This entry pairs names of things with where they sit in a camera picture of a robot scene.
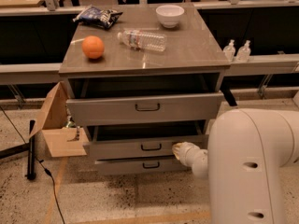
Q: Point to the cream foam gripper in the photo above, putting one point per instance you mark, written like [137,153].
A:
[186,152]

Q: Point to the grey drawer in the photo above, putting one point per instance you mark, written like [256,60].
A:
[144,109]
[139,165]
[130,141]

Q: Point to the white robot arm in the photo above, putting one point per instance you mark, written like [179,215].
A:
[245,149]

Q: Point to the grey bottom drawer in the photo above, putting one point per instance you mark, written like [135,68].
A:
[139,165]

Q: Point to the grey top drawer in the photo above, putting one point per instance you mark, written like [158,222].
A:
[144,109]

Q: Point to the grey drawer cabinet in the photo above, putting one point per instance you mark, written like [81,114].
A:
[192,63]

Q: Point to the clear plastic water bottle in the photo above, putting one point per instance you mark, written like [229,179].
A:
[138,39]

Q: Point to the left clear pump bottle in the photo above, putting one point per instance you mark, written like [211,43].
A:
[229,50]

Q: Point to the clear pump bottle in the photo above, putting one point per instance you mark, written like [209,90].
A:
[244,52]
[229,50]

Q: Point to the right clear pump bottle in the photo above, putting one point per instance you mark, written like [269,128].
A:
[244,52]

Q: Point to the brown cardboard box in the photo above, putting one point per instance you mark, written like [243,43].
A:
[61,139]

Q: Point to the white bowl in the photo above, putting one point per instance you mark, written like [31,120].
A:
[169,15]

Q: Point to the orange ball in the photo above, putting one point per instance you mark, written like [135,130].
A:
[93,47]

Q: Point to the blue chip bag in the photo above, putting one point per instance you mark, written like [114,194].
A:
[94,16]

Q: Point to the black floor stand bar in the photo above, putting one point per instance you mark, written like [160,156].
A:
[31,167]

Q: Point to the grey metal railing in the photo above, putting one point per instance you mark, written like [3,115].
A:
[47,73]

